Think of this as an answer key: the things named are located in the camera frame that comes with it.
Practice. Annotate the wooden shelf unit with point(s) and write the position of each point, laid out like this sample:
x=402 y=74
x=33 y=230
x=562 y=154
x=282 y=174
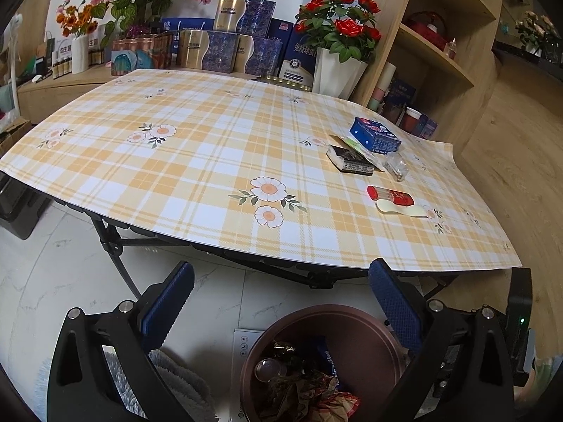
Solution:
x=484 y=96

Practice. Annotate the blue cardboard box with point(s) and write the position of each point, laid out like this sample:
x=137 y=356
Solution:
x=374 y=138

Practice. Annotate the dark blue shelf box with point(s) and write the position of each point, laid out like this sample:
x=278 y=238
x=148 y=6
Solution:
x=402 y=92

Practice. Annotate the black and white package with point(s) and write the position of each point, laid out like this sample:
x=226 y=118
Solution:
x=352 y=162

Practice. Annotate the cream plastic spoon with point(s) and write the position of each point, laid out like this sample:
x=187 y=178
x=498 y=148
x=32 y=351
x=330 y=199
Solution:
x=396 y=207

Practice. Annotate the clear plastic cup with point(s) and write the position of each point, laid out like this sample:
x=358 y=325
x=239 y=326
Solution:
x=267 y=369

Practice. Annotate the dark blue gift box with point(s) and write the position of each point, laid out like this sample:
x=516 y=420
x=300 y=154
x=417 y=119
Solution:
x=281 y=30

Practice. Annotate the black stone counter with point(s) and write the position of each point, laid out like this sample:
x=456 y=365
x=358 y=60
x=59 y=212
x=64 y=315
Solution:
x=523 y=63

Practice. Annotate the wide blue carton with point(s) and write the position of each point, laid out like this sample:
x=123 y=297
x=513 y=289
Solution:
x=189 y=24

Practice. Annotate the peach artificial roses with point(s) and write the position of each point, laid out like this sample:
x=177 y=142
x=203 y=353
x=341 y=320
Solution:
x=534 y=30

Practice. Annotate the black folding table frame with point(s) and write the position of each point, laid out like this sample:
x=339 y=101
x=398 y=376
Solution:
x=132 y=239

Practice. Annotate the brown round trash bin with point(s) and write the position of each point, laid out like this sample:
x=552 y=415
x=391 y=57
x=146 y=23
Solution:
x=352 y=329

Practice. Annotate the small glass perfume bottle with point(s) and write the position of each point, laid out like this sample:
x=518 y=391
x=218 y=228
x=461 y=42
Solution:
x=451 y=49

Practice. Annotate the white faceted vase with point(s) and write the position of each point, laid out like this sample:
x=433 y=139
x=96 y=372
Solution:
x=336 y=74

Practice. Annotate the orange artificial flowers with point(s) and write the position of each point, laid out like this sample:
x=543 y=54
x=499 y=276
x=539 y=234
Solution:
x=79 y=20

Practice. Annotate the crumpled brown wrapper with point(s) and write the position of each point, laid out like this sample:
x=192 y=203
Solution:
x=294 y=387

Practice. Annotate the blue and white carton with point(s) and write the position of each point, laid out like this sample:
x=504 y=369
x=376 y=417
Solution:
x=299 y=68

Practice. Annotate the brown paper bag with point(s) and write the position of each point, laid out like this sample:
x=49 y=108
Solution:
x=44 y=52

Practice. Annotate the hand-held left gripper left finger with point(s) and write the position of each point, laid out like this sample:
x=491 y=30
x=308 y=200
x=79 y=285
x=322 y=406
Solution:
x=169 y=303

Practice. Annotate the red artificial rose bouquet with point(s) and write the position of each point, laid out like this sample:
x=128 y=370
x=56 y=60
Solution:
x=338 y=26

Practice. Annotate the red gift basket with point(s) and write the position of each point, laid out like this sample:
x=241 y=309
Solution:
x=424 y=30

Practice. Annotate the ornate metal tray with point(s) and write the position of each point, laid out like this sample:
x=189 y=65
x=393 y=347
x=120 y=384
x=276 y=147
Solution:
x=283 y=82

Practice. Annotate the blue paper packet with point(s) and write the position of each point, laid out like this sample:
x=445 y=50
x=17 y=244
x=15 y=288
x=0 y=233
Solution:
x=332 y=360

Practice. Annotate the white standing fan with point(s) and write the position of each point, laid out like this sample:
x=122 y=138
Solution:
x=13 y=52

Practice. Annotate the yellow plaid floral tablecloth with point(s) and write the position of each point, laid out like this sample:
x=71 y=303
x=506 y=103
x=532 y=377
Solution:
x=198 y=162

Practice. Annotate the red toothpick tube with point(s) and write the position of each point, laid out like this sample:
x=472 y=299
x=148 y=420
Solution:
x=391 y=195

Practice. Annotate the small blue patterned box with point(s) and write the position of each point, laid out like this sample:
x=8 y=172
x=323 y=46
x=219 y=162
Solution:
x=427 y=126

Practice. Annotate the pale green wrapper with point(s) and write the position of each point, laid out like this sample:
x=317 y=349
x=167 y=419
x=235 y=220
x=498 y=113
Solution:
x=356 y=145

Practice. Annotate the row of small brown bottles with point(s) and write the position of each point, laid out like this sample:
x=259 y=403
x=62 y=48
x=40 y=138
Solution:
x=64 y=66

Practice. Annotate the gold and blue gift box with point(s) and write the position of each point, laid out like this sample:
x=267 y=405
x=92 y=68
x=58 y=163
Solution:
x=244 y=13
x=206 y=50
x=259 y=55

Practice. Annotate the small cardboard box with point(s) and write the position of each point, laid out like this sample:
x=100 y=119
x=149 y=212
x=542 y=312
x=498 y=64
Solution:
x=15 y=134

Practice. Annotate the white ribbed vase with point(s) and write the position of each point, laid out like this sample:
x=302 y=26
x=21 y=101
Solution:
x=80 y=55

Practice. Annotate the stack of pastel cups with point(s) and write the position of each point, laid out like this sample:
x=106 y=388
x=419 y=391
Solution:
x=380 y=88

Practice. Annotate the black plastic case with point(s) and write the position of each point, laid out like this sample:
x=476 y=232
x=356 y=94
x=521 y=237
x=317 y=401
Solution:
x=22 y=211

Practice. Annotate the clear plastic wrapper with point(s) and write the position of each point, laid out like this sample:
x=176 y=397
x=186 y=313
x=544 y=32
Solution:
x=397 y=167

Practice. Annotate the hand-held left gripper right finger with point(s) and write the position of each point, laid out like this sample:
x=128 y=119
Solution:
x=396 y=303

